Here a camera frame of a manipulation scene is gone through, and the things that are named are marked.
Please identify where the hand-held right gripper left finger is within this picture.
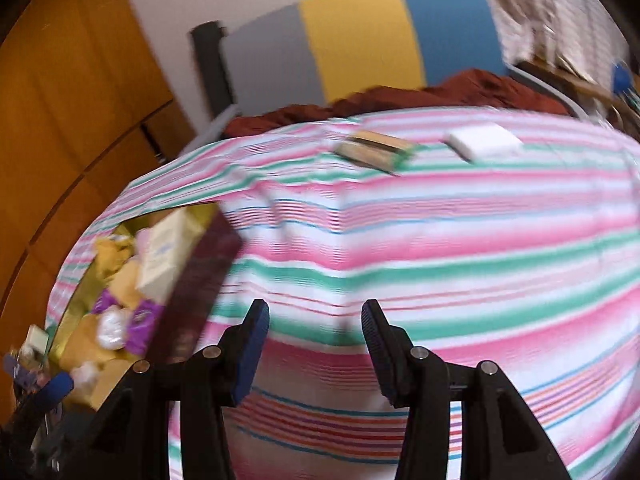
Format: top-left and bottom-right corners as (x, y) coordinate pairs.
(65, 298), (271, 480)

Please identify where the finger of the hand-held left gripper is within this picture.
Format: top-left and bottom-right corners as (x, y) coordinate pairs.
(27, 372), (75, 413)
(2, 354), (33, 391)

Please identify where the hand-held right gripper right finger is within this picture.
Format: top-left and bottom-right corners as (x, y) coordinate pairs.
(361, 298), (573, 480)

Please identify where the gold tin box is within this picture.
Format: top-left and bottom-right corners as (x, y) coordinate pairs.
(47, 202), (246, 411)

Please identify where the purple snack packet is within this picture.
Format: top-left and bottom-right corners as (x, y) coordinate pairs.
(125, 300), (166, 356)
(90, 287), (121, 316)

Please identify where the pale green carton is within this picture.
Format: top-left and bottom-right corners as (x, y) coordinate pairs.
(135, 207), (206, 306)

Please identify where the yellow snack packet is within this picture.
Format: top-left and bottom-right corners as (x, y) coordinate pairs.
(95, 235), (136, 281)

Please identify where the green gold snack bar packet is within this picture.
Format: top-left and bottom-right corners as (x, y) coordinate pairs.
(334, 130), (416, 176)

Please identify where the cream small box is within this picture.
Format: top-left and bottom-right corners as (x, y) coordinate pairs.
(25, 325), (51, 356)

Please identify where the striped tablecloth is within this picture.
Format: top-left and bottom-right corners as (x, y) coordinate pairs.
(45, 105), (640, 480)

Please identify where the wooden wardrobe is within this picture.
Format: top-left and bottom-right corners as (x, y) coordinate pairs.
(0, 0), (196, 401)

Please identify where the red-brown cloth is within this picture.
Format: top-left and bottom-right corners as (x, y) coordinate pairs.
(222, 69), (571, 138)

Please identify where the black rolled mat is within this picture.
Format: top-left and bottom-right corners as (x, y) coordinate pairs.
(190, 21), (241, 118)

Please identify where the grey yellow blue chair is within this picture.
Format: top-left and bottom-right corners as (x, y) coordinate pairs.
(180, 0), (586, 156)

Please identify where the wooden desk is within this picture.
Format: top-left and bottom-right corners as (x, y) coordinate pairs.
(515, 57), (640, 126)

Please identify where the patterned curtain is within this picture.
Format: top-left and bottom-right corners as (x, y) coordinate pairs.
(322, 0), (626, 76)

